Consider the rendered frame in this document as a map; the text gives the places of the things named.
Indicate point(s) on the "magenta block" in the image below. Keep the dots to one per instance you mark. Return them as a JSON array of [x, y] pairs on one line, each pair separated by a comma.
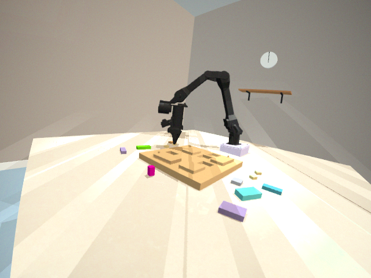
[[151, 170]]

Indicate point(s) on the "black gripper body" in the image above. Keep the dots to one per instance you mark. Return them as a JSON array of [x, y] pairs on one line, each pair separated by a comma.
[[177, 124]]

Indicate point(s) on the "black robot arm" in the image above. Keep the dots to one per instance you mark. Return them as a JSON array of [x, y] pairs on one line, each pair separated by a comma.
[[223, 80]]

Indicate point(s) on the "green flat bar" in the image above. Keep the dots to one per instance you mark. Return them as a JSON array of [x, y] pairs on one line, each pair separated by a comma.
[[143, 147]]

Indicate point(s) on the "teal flat bar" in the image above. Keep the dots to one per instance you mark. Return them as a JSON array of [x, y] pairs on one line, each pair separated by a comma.
[[272, 189]]

